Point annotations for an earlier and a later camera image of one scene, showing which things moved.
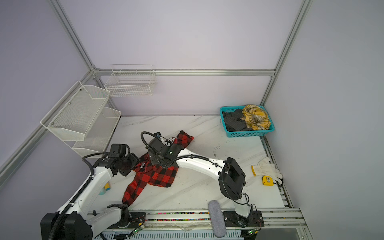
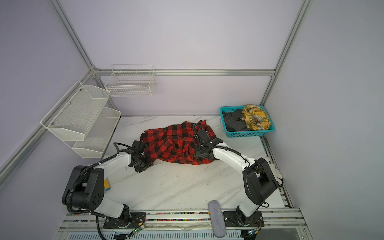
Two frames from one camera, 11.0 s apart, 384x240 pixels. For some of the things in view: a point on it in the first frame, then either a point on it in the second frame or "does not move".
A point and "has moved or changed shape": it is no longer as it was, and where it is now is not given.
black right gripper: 153,158 -> 197,151
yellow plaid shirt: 255,118 does not move
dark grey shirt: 233,120 does not move
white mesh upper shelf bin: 75,115 does not move
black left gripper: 134,160 -> 149,163
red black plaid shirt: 147,173 has moved or changed shape
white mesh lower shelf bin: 99,135 does not move
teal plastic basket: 107,186 does not move
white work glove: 264,167 does not move
